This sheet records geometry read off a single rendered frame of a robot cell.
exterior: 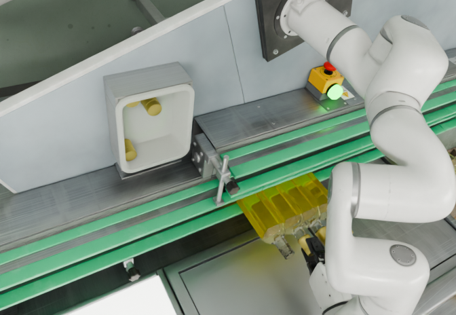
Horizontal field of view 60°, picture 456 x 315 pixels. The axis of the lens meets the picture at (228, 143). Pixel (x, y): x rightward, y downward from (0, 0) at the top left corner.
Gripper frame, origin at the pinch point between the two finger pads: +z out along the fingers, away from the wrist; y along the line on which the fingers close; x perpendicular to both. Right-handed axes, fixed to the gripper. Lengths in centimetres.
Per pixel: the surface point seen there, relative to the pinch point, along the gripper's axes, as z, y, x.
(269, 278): 0.5, -12.8, 8.3
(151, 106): 26, 28, 36
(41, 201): 20, 6, 62
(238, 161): 19.6, 13.3, 15.5
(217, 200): 14.5, 5.5, 21.2
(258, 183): 17.5, 6.1, 9.5
